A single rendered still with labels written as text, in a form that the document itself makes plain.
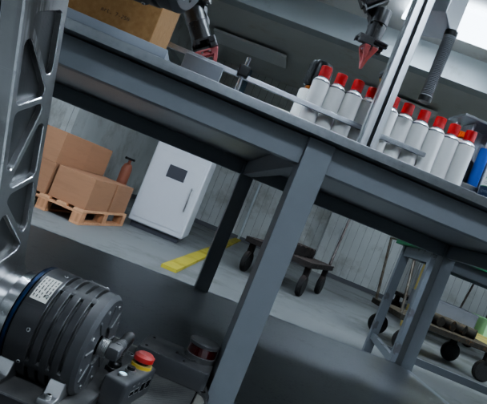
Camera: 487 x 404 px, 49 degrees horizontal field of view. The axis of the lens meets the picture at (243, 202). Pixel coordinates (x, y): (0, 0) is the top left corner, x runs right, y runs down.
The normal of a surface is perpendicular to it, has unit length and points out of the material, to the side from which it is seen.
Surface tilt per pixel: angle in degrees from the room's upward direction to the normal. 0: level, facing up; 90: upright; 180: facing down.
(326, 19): 90
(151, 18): 90
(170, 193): 90
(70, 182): 90
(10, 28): 115
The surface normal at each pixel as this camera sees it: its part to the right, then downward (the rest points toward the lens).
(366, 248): -0.07, -0.04
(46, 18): 0.92, 0.37
